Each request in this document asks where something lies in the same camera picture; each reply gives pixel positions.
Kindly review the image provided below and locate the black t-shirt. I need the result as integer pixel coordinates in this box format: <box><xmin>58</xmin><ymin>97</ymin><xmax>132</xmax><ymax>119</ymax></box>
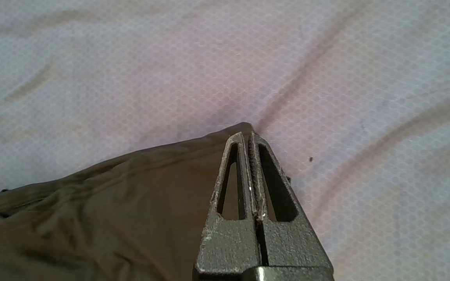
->
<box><xmin>0</xmin><ymin>122</ymin><xmax>293</xmax><ymax>281</ymax></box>

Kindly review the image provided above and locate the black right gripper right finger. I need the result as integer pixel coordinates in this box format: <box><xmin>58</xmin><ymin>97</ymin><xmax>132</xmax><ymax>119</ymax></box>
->
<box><xmin>248</xmin><ymin>132</ymin><xmax>333</xmax><ymax>270</ymax></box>

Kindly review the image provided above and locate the blue bed sheet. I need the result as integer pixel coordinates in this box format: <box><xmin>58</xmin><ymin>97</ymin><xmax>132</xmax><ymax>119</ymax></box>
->
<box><xmin>0</xmin><ymin>0</ymin><xmax>450</xmax><ymax>281</ymax></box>

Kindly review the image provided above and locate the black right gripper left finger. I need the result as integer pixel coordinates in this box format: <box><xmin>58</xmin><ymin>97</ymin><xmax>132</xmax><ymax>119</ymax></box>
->
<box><xmin>193</xmin><ymin>132</ymin><xmax>261</xmax><ymax>281</ymax></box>

